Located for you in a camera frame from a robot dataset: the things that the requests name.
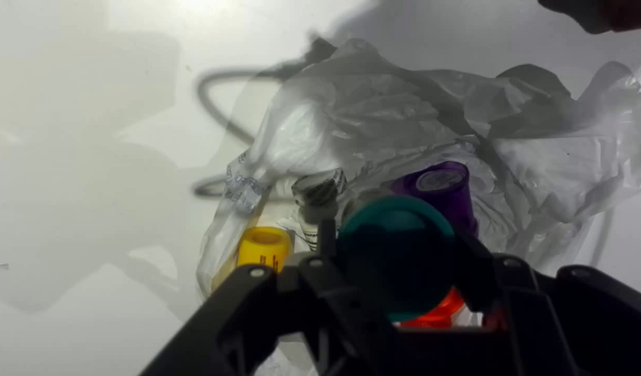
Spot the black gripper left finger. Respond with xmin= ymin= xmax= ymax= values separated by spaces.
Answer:
xmin=140 ymin=220 xmax=402 ymax=376

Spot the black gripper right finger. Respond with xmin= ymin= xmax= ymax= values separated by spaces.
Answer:
xmin=457 ymin=235 xmax=641 ymax=376

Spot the yellow play dough tub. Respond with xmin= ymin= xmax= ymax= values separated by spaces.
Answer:
xmin=236 ymin=226 xmax=292 ymax=272

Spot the teal lidded tub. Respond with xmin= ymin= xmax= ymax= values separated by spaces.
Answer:
xmin=334 ymin=195 xmax=457 ymax=322

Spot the yellow tub with orange lid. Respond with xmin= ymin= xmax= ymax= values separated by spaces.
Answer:
xmin=400 ymin=287 xmax=505 ymax=332

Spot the white pill bottle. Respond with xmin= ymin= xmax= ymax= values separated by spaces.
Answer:
xmin=292 ymin=168 xmax=346 ymax=239

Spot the clear plastic bag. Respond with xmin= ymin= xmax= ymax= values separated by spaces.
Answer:
xmin=197 ymin=40 xmax=641 ymax=293

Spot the purple plastic tub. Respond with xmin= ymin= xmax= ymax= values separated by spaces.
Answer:
xmin=391 ymin=160 xmax=479 ymax=233

